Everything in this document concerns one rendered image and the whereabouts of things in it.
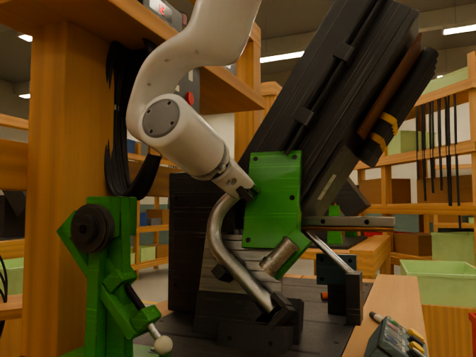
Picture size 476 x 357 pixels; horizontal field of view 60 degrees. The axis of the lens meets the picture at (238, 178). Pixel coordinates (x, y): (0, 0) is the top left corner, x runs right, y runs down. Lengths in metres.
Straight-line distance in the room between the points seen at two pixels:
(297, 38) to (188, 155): 8.16
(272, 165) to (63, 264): 0.45
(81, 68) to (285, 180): 0.46
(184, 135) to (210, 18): 0.16
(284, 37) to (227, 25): 8.23
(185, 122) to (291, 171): 0.35
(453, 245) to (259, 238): 2.90
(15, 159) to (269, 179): 0.49
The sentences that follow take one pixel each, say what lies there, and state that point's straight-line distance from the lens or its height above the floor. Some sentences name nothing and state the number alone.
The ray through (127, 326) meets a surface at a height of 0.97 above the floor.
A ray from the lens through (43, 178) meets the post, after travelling 0.84.
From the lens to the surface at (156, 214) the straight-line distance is 7.60.
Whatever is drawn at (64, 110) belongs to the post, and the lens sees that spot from 0.83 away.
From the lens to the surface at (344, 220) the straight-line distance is 0.94.
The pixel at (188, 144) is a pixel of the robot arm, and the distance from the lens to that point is 0.60.
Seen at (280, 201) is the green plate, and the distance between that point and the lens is 0.85.
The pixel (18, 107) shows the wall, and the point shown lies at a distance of 13.29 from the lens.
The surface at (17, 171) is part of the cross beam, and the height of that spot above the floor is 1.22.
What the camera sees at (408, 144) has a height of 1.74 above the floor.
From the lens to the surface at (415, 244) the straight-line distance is 4.03.
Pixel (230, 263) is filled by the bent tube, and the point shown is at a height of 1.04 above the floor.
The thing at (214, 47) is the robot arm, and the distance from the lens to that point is 0.60.
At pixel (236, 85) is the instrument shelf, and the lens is 1.25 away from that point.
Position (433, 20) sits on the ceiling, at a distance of 8.43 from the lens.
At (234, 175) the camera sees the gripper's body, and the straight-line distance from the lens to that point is 0.72.
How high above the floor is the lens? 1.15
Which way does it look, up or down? 4 degrees up
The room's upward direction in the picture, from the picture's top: straight up
